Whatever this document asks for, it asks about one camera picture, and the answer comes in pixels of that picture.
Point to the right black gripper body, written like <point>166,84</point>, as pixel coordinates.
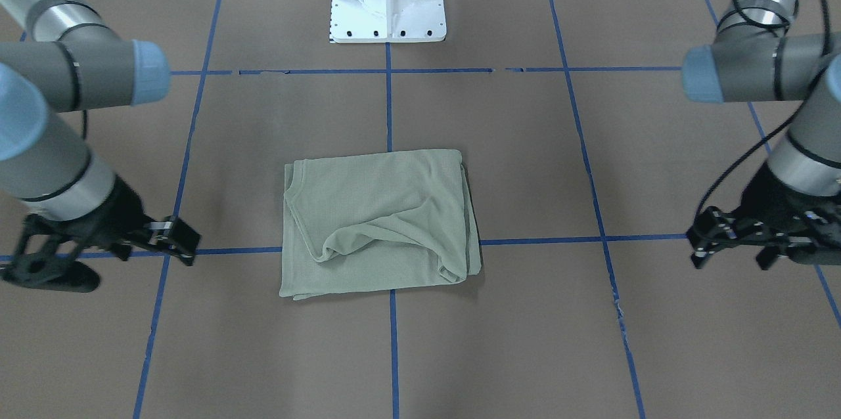
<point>113,213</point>

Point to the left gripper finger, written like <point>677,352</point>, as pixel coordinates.
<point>703,249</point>
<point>715,227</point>

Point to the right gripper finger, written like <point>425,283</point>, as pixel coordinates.
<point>173,229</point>
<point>186,253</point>

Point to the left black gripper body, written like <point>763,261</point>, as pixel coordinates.
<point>776,199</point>

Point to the olive green long-sleeve shirt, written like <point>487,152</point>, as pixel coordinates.
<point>377,222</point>

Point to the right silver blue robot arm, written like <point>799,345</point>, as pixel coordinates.
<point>72,61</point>

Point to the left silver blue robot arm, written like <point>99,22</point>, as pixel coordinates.
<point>775,51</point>

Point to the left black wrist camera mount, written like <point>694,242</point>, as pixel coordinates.
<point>819,242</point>

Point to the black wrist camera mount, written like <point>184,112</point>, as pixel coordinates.
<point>46,257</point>
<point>819,242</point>

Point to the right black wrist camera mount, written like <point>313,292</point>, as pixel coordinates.
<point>46,257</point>

